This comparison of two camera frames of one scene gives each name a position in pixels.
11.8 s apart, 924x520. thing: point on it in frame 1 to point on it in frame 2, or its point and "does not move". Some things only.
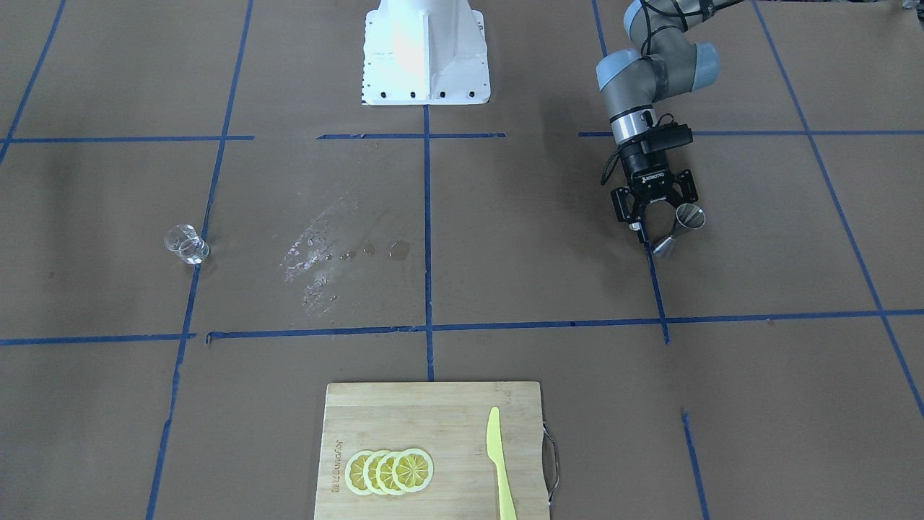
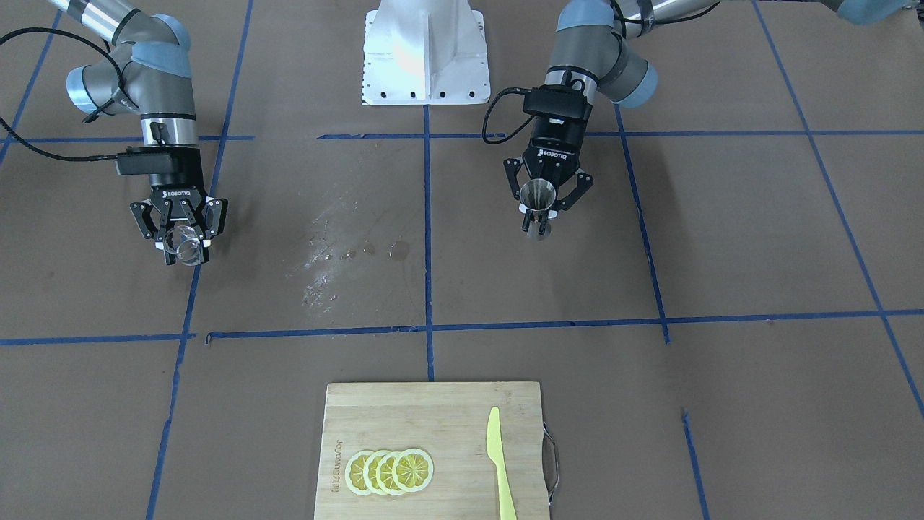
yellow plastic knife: (506, 506) does not move
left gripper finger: (638, 227) to (528, 217)
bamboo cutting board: (448, 420) does not move
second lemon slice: (384, 474) does not move
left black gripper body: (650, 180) to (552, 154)
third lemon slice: (369, 472) does not move
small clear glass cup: (185, 240) does not move
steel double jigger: (691, 216) to (538, 194)
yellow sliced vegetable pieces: (354, 473) does not move
